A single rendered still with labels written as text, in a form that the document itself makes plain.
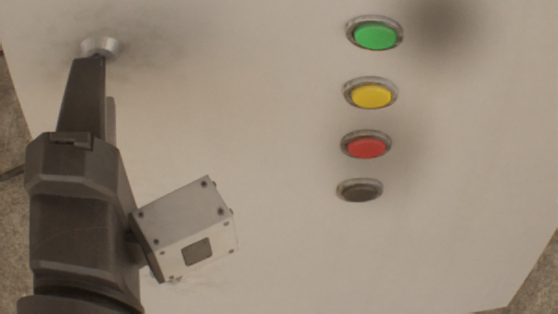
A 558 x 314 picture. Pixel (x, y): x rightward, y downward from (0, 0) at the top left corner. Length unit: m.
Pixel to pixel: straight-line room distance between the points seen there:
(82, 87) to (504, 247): 0.43
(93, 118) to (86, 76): 0.02
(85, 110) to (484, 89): 0.22
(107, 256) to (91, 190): 0.03
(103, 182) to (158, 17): 0.11
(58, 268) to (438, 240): 0.40
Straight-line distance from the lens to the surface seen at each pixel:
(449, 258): 0.83
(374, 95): 0.58
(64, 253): 0.46
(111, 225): 0.47
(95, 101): 0.51
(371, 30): 0.53
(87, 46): 0.55
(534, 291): 1.74
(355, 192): 0.68
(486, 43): 0.55
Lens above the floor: 1.60
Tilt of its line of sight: 62 degrees down
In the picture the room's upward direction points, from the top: 2 degrees counter-clockwise
